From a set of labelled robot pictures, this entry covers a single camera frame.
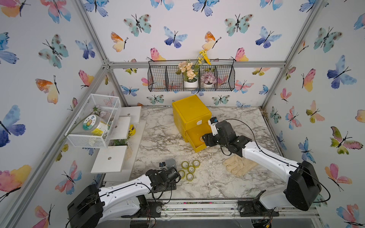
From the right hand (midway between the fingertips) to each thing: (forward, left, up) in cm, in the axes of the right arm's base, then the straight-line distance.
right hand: (208, 134), depth 83 cm
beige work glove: (-11, -21, -18) cm, 29 cm away
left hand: (-24, +20, -18) cm, 36 cm away
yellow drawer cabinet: (+9, +9, +4) cm, 13 cm away
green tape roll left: (-18, +14, -17) cm, 28 cm away
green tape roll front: (-19, +10, -18) cm, 28 cm away
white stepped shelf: (-19, +47, -2) cm, 51 cm away
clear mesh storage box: (+1, +58, +13) cm, 59 cm away
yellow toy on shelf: (+8, +50, -11) cm, 52 cm away
